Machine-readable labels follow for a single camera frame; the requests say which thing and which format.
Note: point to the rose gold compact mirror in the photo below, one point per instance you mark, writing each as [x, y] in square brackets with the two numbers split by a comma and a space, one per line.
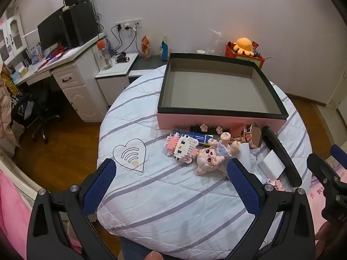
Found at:
[256, 136]

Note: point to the pink white block cat toy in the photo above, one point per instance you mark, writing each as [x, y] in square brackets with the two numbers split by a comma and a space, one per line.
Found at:
[181, 146]

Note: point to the red printed crate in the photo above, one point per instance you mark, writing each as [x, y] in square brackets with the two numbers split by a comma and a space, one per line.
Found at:
[259, 59]

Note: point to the pink box with dark rim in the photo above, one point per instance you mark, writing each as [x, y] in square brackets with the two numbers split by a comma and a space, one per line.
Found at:
[214, 92]

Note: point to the person's left hand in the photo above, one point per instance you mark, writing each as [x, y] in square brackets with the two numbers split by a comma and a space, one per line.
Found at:
[153, 256]

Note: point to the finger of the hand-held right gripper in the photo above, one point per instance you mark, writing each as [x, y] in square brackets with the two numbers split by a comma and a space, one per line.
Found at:
[322, 170]
[338, 151]

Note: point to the white wall socket strip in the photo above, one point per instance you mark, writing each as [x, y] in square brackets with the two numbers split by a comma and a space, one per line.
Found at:
[128, 25]

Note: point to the small pastel block piece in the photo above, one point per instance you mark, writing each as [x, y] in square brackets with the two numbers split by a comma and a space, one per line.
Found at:
[272, 182]

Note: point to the hanging clothes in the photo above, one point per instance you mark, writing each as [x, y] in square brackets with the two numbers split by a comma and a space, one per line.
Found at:
[6, 108]

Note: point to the white glass door cabinet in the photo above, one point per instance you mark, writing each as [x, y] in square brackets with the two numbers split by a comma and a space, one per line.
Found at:
[13, 38]

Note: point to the orange octopus plush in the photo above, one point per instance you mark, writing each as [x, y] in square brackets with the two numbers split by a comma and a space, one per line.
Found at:
[243, 46]

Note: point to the black hair clip with flowers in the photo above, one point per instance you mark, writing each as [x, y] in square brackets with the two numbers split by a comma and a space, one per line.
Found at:
[203, 127]

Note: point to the small black speaker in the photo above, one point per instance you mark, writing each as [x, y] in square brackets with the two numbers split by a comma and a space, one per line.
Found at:
[122, 59]

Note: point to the orange snack bag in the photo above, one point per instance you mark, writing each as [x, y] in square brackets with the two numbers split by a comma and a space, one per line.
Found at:
[146, 47]

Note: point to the low cabinet with dark top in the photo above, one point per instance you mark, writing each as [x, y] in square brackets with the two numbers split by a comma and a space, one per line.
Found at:
[146, 62]

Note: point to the white paper cup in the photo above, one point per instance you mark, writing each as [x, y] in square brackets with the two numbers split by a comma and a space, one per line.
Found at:
[201, 51]

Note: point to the doll figure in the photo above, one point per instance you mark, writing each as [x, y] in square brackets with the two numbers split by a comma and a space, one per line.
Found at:
[208, 158]

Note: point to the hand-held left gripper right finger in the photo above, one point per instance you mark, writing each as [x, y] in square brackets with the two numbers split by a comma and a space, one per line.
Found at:
[241, 184]

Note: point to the white bedside cabinet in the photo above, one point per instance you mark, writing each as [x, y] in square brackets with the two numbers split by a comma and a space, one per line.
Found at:
[113, 84]

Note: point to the person's right hand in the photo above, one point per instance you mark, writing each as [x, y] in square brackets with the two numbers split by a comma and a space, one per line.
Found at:
[322, 235]

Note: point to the black computer tower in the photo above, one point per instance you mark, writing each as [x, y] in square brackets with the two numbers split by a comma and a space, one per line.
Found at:
[80, 24]

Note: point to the red item on desk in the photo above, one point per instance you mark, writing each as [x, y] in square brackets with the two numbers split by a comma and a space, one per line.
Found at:
[58, 51]

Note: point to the white card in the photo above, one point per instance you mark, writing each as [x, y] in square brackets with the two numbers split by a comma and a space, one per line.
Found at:
[245, 157]

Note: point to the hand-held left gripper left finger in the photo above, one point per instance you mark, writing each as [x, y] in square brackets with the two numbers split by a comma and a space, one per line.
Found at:
[99, 184]

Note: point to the blue white snack bag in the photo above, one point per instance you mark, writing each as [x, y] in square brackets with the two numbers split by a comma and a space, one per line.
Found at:
[164, 48]

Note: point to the blue white box on desk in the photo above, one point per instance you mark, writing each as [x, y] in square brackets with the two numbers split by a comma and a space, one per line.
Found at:
[35, 54]

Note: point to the blue flat pack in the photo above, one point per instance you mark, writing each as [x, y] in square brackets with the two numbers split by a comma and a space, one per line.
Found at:
[200, 137]

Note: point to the clear plastic bag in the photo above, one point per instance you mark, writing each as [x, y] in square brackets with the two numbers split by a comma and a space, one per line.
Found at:
[217, 42]

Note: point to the clear bottle with orange cap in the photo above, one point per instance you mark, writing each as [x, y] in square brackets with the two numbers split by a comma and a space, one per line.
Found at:
[105, 57]

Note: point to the black computer monitor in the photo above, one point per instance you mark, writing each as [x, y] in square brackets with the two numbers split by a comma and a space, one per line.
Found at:
[51, 32]

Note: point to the white door frame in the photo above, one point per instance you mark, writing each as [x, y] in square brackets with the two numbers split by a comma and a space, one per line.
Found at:
[337, 92]

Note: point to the black office chair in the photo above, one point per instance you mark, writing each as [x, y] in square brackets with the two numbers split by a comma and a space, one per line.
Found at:
[40, 105]

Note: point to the white desk with drawers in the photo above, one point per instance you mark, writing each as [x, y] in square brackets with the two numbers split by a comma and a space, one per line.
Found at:
[76, 92]

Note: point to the long black case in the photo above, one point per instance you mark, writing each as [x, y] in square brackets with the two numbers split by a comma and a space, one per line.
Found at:
[282, 157]

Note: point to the white rectangular case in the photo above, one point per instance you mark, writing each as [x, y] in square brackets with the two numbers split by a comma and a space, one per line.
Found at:
[271, 165]

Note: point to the white striped quilt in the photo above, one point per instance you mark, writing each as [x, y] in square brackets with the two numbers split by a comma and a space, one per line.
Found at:
[162, 195]

